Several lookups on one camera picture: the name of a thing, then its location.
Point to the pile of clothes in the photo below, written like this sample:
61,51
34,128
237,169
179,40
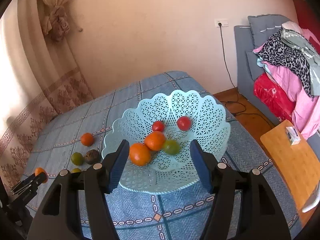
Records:
291,58

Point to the patterned beige curtain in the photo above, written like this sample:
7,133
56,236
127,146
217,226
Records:
40,78

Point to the grey blue sofa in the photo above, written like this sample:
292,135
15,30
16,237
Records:
247,39

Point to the dark brown passion fruit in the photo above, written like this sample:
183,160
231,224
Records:
92,157

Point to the light blue lattice basket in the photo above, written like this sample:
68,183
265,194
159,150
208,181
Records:
166,139

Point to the green fruit front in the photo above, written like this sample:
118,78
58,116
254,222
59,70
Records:
171,147

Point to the small orange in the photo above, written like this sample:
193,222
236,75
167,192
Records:
87,139

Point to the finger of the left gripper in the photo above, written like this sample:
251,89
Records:
34,184
23,183

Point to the white wall socket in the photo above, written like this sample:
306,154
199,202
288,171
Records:
221,23

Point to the green fruit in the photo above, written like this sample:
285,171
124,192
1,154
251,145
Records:
76,170
171,147
77,158

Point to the red tomato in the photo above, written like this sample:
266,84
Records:
184,123
158,126

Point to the oval orange fruit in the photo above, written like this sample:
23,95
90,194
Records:
40,170

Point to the red wall panel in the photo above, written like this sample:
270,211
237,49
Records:
308,21

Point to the large orange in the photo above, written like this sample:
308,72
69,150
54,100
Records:
139,154

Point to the green fruit back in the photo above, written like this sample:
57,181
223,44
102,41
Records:
77,158

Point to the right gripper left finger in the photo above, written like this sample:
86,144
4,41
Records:
58,216

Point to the wooden side table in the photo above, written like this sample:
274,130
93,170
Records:
297,164

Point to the blue checked bedspread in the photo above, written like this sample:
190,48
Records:
163,199

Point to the small white box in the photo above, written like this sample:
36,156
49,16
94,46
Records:
292,135

